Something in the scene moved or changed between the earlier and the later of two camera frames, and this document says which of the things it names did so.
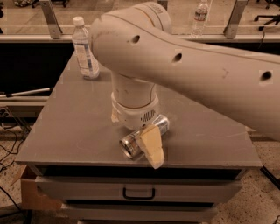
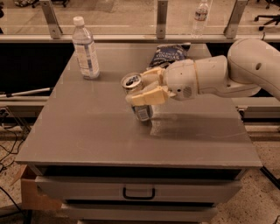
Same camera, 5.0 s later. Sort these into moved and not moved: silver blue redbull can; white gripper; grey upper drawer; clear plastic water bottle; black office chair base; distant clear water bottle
Moved: silver blue redbull can; white gripper
Not moved: distant clear water bottle; black office chair base; grey upper drawer; clear plastic water bottle
